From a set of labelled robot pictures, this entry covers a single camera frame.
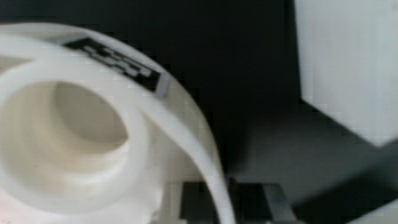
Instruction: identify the white round stool seat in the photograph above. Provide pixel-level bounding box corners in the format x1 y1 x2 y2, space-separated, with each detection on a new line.
0 23 236 224

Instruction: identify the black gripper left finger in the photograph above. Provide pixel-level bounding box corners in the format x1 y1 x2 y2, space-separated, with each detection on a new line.
179 182 218 224

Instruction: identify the white stool leg with tag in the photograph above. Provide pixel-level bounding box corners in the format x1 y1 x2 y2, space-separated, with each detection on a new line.
295 0 398 147

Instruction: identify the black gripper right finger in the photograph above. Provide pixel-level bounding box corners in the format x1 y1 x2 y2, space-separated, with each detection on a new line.
229 179 300 224

